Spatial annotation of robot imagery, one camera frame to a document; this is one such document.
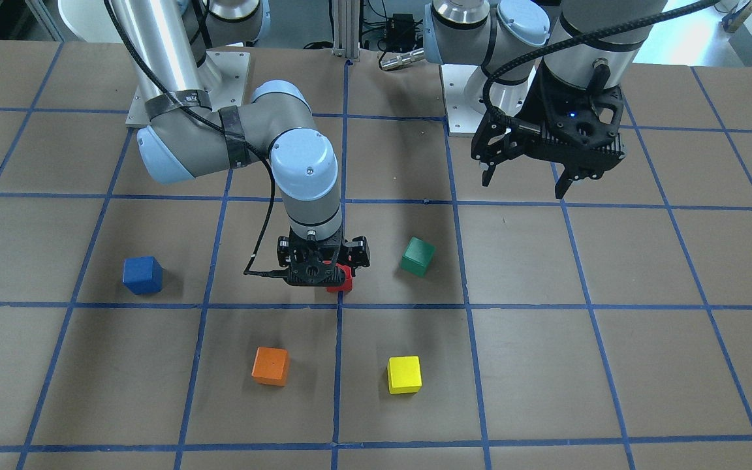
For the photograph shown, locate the yellow wooden block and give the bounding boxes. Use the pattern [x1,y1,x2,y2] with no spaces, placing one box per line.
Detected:
[386,355,422,394]

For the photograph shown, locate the red wooden block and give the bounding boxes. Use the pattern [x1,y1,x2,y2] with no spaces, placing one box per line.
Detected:
[326,264,354,294]

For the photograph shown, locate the aluminium frame post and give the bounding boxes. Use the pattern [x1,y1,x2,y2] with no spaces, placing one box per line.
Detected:
[330,1,362,63]

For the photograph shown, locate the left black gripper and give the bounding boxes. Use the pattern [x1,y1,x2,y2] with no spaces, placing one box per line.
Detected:
[471,65,626,200]

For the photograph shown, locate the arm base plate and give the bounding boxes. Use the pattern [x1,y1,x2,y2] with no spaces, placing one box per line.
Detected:
[125,50,251,129]
[440,64,546,138]

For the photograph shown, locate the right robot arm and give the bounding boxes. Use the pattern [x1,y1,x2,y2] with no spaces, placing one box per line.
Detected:
[104,1,370,290]

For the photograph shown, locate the blue wooden block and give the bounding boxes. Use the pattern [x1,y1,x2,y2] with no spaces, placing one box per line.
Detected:
[121,256,163,295]

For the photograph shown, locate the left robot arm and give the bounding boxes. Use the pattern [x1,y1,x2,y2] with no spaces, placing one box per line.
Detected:
[422,1,665,199]

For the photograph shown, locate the orange wooden block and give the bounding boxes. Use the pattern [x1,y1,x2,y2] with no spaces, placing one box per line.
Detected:
[251,346,290,387]

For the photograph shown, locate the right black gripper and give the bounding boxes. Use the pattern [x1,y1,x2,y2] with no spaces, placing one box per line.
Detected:
[275,227,370,287]

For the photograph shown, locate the green wooden block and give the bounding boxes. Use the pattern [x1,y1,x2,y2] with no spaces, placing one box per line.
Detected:
[399,237,436,277]

